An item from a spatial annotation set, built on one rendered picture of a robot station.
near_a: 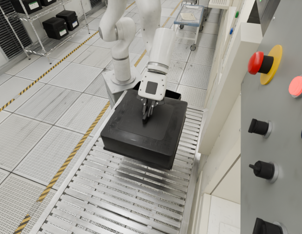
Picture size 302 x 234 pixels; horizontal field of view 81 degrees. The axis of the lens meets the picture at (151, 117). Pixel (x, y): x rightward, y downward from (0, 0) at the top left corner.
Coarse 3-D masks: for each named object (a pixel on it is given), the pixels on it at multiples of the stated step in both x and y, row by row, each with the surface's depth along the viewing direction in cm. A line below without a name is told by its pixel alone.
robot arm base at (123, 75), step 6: (114, 60) 122; (120, 60) 121; (126, 60) 123; (114, 66) 127; (120, 66) 124; (126, 66) 126; (114, 72) 141; (120, 72) 128; (126, 72) 129; (132, 72) 141; (114, 78) 136; (120, 78) 132; (126, 78) 133; (132, 78) 136; (120, 84) 132; (126, 84) 132
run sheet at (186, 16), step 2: (180, 14) 306; (182, 14) 306; (184, 14) 307; (186, 14) 307; (188, 14) 307; (190, 14) 306; (192, 14) 306; (182, 16) 301; (184, 16) 301; (186, 16) 301; (188, 16) 301; (190, 16) 301; (192, 16) 301; (194, 16) 301; (182, 18) 295; (184, 18) 296; (186, 18) 295; (188, 18) 295; (190, 18) 295; (192, 18) 296; (194, 18) 296
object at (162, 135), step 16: (128, 96) 80; (128, 112) 74; (160, 112) 74; (176, 112) 74; (112, 128) 68; (128, 128) 68; (144, 128) 68; (160, 128) 68; (176, 128) 68; (112, 144) 68; (128, 144) 64; (144, 144) 64; (160, 144) 64; (176, 144) 64; (144, 160) 69; (160, 160) 65
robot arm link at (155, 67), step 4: (148, 64) 68; (152, 64) 66; (156, 64) 65; (160, 64) 65; (148, 68) 67; (152, 68) 66; (156, 68) 65; (160, 68) 65; (164, 68) 66; (168, 68) 68; (164, 72) 68
